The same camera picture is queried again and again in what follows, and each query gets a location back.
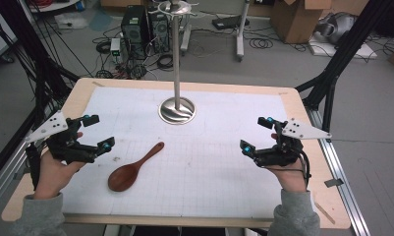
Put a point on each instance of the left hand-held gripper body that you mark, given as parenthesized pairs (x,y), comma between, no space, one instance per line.
(70,149)

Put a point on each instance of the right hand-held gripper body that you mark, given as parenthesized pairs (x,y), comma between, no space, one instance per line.
(283,154)

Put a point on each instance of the brown wooden spoon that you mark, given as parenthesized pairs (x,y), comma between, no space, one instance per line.
(122,178)

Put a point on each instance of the silver metal hook stand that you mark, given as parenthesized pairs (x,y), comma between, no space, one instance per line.
(177,113)

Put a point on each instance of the person's right hand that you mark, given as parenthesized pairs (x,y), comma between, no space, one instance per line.
(292,178)

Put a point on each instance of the person's left hand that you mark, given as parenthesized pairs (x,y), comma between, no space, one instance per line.
(52,178)

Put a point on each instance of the white gridded paper mat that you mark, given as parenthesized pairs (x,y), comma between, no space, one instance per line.
(201,170)

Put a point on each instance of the black clip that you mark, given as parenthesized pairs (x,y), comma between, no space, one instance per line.
(333,182)

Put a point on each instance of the white box with green display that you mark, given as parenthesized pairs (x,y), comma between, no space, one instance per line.
(115,49)

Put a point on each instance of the large black computer tower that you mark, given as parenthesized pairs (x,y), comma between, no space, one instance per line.
(134,31)

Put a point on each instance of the white flat board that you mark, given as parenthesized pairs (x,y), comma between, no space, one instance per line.
(342,50)

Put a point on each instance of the large cardboard box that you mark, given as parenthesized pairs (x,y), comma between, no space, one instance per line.
(297,21)

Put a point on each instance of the black flat floor device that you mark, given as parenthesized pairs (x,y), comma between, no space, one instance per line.
(227,22)

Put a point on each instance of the small black computer tower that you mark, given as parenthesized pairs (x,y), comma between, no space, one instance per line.
(159,32)

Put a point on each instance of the white stand leg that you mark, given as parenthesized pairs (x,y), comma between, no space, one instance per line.
(185,39)

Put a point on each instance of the grey silver bundle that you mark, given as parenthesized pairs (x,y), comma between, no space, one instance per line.
(335,28)

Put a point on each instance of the aluminium rail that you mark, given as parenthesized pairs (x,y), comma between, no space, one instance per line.
(338,170)
(8,173)

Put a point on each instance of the black metal frame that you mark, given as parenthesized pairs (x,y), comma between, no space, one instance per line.
(37,75)
(342,55)

